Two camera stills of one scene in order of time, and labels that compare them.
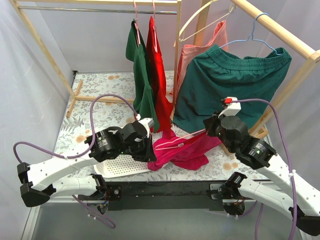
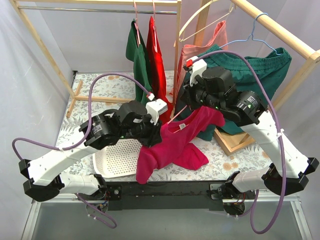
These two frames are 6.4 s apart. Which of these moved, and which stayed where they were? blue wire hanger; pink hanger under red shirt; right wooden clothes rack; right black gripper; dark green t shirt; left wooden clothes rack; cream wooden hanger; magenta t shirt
Moved: magenta t shirt; right black gripper
Stayed: pink hanger under red shirt; right wooden clothes rack; blue wire hanger; dark green t shirt; cream wooden hanger; left wooden clothes rack
